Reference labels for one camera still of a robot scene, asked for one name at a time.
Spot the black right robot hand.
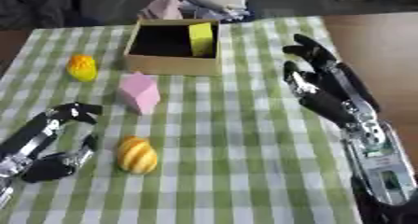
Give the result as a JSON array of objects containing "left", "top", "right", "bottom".
[{"left": 281, "top": 33, "right": 383, "bottom": 130}]

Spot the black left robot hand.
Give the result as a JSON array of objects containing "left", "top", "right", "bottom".
[{"left": 0, "top": 102, "right": 105, "bottom": 184}]

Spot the tan cardboard box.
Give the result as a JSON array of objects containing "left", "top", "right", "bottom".
[{"left": 122, "top": 18, "right": 224, "bottom": 77}]

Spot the yellow striped toy squash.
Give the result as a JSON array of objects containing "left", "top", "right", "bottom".
[{"left": 114, "top": 135, "right": 160, "bottom": 175}]

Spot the yellow orange toy corn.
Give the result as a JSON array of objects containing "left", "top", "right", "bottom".
[{"left": 65, "top": 53, "right": 100, "bottom": 83}]

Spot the pink hexagonal block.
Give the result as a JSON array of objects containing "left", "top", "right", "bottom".
[{"left": 118, "top": 71, "right": 163, "bottom": 116}]

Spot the yellow rectangular block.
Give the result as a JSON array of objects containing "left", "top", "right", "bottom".
[{"left": 188, "top": 21, "right": 216, "bottom": 58}]

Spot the pale blue crumpled cloth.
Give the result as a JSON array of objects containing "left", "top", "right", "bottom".
[{"left": 177, "top": 0, "right": 255, "bottom": 24}]

